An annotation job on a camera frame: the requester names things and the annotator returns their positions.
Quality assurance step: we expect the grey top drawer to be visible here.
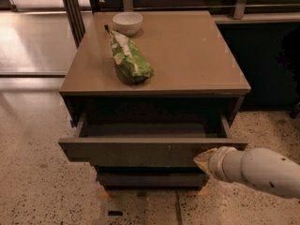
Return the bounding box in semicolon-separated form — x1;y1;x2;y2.
59;114;248;168

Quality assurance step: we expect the grey drawer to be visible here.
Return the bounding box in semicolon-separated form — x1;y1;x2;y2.
59;114;248;168
96;167;208;188

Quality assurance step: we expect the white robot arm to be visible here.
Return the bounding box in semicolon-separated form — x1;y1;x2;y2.
193;146;300;199

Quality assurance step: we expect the brown drawer cabinet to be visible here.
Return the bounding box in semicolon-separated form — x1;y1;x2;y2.
58;10;252;192

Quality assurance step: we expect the grey lower drawer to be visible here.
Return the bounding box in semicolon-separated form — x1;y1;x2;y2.
96;167;208;188

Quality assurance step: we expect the green snack bag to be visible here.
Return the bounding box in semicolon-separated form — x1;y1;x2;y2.
104;24;154;84

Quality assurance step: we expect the white ceramic bowl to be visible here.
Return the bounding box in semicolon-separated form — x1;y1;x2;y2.
112;12;143;37

